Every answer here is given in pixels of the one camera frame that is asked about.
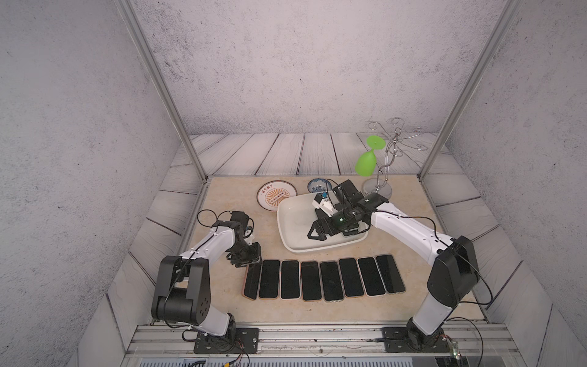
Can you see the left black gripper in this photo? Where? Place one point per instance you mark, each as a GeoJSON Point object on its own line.
{"type": "Point", "coordinates": [255, 256]}

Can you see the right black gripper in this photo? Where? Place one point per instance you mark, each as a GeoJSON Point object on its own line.
{"type": "Point", "coordinates": [321, 228]}

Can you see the phone dark case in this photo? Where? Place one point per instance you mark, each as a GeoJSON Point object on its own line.
{"type": "Point", "coordinates": [371, 278]}
{"type": "Point", "coordinates": [290, 279]}
{"type": "Point", "coordinates": [350, 232]}

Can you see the phone with pink case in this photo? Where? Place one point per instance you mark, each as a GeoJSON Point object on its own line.
{"type": "Point", "coordinates": [351, 278]}

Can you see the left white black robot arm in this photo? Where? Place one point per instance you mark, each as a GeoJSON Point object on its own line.
{"type": "Point", "coordinates": [183, 288]}

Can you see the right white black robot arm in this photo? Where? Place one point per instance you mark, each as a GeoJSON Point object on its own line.
{"type": "Point", "coordinates": [454, 270]}

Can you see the white storage tray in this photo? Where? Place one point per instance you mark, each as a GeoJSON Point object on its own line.
{"type": "Point", "coordinates": [295, 218]}

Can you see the small blue white dish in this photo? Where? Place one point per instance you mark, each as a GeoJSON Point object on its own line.
{"type": "Point", "coordinates": [319, 185]}

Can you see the green plastic wine glass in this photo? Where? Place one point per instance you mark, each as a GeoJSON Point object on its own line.
{"type": "Point", "coordinates": [367, 162]}

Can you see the round plate with red rim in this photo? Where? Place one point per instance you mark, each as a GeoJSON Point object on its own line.
{"type": "Point", "coordinates": [272, 193]}

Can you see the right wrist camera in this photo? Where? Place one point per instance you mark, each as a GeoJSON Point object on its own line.
{"type": "Point", "coordinates": [331, 201]}

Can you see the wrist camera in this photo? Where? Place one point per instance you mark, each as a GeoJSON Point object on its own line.
{"type": "Point", "coordinates": [331, 201]}
{"type": "Point", "coordinates": [248, 224]}

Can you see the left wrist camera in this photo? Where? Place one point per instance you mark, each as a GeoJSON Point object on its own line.
{"type": "Point", "coordinates": [248, 224]}

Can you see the silver wire glass rack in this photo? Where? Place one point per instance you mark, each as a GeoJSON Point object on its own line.
{"type": "Point", "coordinates": [392, 150]}

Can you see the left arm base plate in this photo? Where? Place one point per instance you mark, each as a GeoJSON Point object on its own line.
{"type": "Point", "coordinates": [225, 340]}

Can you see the aluminium front rail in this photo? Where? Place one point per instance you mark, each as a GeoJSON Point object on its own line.
{"type": "Point", "coordinates": [463, 343]}

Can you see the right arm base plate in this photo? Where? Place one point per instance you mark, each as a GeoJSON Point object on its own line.
{"type": "Point", "coordinates": [412, 340]}

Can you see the right aluminium frame post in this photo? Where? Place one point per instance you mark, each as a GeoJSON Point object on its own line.
{"type": "Point", "coordinates": [504, 22]}

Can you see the aluminium frame post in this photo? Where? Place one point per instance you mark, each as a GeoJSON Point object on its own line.
{"type": "Point", "coordinates": [140, 41]}
{"type": "Point", "coordinates": [504, 22]}

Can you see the left aluminium frame post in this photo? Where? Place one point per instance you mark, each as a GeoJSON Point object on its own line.
{"type": "Point", "coordinates": [140, 41]}

